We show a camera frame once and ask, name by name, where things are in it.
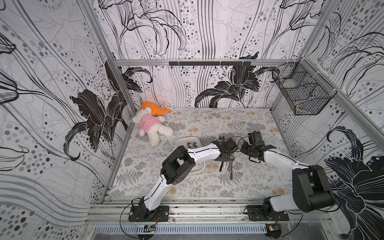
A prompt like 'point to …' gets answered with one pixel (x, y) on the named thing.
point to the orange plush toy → (155, 110)
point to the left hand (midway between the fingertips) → (222, 158)
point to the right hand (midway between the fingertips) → (244, 146)
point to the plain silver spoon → (231, 174)
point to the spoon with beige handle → (195, 145)
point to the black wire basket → (307, 91)
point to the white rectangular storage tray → (191, 142)
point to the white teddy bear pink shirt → (152, 125)
